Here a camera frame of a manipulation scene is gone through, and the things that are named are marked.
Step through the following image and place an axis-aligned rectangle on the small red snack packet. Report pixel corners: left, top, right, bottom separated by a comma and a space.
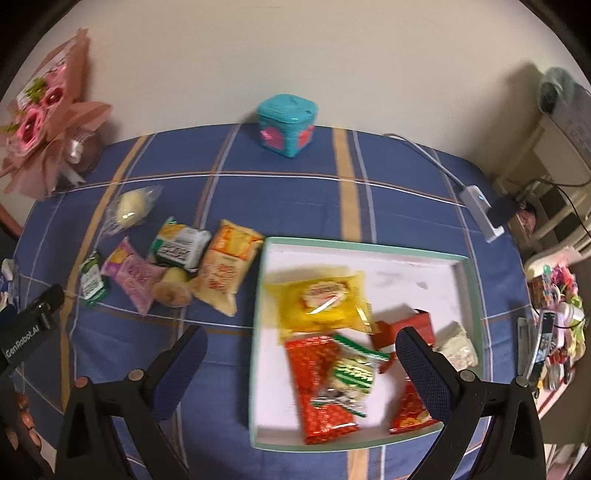
390, 377, 438, 435

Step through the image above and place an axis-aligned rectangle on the small green white packet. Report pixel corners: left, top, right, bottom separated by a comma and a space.
79, 250, 108, 306

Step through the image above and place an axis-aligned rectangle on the red box-shaped snack pack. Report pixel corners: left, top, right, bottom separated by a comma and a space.
370, 310, 436, 374

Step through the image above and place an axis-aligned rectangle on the green round biscuit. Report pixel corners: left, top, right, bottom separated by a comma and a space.
311, 333, 390, 418

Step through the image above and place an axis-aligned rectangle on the purple swiss roll package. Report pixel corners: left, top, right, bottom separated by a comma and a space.
100, 237, 166, 317

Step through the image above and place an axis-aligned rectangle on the large red peanut snack bag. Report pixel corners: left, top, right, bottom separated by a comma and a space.
284, 335, 359, 445

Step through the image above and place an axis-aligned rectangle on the yellow bread package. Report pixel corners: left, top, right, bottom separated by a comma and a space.
264, 271, 377, 342

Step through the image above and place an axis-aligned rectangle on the person's left hand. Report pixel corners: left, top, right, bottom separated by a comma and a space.
1, 377, 54, 479

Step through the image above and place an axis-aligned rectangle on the white blue tissue pack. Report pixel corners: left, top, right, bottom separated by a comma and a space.
0, 258, 20, 309

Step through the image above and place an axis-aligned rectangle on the small beige sachet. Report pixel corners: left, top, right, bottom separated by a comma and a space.
435, 322, 479, 371

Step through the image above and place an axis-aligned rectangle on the colourful trinket pile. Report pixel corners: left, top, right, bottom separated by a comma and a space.
517, 262, 588, 396

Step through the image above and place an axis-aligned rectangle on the white tray with teal rim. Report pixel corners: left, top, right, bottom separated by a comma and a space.
249, 237, 483, 453

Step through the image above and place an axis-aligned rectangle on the round bun in clear wrap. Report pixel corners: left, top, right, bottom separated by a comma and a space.
152, 267, 193, 308

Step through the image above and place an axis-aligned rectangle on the white bun in clear wrap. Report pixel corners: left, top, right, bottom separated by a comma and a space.
101, 185, 163, 237

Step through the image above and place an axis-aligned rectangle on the blue plaid tablecloth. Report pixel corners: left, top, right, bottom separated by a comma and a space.
14, 124, 529, 479

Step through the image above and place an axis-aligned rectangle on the green white cracker pack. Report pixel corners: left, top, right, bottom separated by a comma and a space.
147, 216, 211, 273

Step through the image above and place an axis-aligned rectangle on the pink flower bouquet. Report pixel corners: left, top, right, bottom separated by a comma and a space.
1, 29, 113, 200

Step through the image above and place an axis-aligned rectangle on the cream swiss roll package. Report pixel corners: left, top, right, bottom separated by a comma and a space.
188, 220, 264, 317

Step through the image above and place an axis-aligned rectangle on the white shelf unit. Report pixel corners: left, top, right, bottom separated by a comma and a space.
495, 67, 590, 261

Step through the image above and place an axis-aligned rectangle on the teal house-shaped box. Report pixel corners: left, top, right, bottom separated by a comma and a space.
256, 94, 318, 158

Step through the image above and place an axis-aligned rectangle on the white cable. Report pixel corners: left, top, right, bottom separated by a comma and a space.
382, 132, 467, 190

